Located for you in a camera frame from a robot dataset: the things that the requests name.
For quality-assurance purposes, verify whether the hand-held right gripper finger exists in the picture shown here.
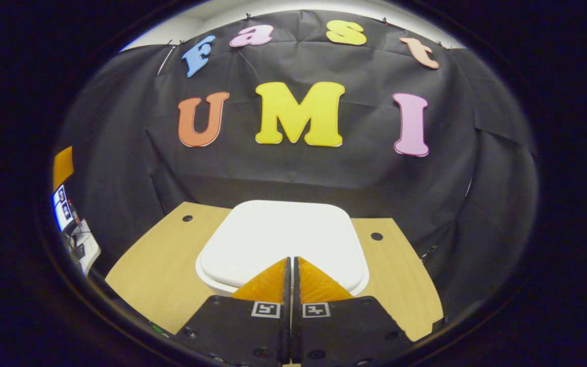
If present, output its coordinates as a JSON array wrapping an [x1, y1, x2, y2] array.
[[175, 256, 292, 367], [292, 256, 416, 367]]

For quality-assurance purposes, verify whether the white garbage bin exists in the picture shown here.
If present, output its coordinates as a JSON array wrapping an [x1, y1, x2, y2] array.
[[195, 252, 370, 298]]

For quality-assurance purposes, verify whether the white garbage bin lid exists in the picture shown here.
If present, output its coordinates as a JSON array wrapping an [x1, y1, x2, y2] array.
[[199, 200, 366, 292]]

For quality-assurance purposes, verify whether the wooden desktop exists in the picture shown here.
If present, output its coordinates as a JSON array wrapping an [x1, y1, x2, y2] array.
[[105, 201, 444, 343]]

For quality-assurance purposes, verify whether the computer monitor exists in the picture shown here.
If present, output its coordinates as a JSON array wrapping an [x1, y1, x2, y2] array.
[[52, 185, 76, 232]]

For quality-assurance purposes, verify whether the black backdrop cloth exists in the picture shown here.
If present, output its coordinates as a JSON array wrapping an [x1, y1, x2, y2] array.
[[51, 9, 539, 327]]

